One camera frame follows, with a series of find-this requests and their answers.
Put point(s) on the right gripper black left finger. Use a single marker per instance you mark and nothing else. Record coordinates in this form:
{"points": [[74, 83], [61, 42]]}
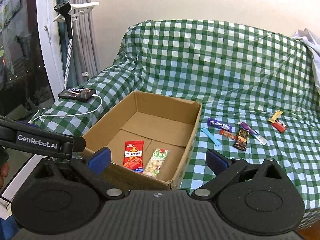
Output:
{"points": [[76, 178]]}

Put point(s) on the black handheld steamer head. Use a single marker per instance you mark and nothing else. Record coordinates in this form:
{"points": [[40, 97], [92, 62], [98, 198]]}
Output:
{"points": [[64, 15]]}

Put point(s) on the person's left hand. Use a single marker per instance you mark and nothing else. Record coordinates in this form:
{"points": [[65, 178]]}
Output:
{"points": [[5, 169]]}

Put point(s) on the dark brown chocolate bar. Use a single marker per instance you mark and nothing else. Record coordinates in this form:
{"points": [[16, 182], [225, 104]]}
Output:
{"points": [[241, 139]]}

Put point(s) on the red Nescafe stick packet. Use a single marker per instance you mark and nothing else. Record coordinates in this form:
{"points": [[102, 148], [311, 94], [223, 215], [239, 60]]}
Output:
{"points": [[279, 126]]}

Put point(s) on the sachima snack pack green label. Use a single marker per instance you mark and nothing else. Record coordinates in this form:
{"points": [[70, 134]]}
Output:
{"points": [[155, 162]]}

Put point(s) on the white rumpled cloth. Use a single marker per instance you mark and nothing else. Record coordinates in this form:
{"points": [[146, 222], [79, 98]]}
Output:
{"points": [[311, 41]]}

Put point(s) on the grey curtain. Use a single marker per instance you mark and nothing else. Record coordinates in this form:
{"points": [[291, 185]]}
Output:
{"points": [[84, 59]]}

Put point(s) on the light blue stick packet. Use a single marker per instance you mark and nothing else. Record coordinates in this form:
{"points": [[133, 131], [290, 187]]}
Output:
{"points": [[210, 136]]}

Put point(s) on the purple white stick packet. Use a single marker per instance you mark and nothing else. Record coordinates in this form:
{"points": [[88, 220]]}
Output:
{"points": [[253, 132]]}

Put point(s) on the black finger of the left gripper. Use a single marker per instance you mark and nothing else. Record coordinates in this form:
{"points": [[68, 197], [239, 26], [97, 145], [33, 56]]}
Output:
{"points": [[30, 138]]}

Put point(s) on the green white checkered sofa cover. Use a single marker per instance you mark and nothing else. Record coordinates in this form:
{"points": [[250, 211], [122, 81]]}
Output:
{"points": [[238, 73]]}

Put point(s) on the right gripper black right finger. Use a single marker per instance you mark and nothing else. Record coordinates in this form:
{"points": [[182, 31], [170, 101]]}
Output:
{"points": [[231, 171]]}

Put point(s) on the yellow wafer bar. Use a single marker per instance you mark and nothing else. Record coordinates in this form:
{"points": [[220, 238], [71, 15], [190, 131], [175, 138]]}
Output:
{"points": [[275, 116]]}

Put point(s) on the small red orange candy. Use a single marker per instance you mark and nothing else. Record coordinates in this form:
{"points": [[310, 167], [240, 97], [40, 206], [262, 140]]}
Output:
{"points": [[228, 134]]}

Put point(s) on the open cardboard box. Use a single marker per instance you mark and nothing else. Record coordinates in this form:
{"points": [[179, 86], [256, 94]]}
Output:
{"points": [[160, 122]]}

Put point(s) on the red snack packet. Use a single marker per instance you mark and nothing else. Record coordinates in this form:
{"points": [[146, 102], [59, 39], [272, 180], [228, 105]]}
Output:
{"points": [[133, 155]]}

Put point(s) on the purple Milka chocolate bar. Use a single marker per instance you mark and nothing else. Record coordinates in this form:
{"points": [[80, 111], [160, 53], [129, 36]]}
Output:
{"points": [[219, 124]]}

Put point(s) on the black smartphone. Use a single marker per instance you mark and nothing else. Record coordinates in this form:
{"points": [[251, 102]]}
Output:
{"points": [[79, 94]]}

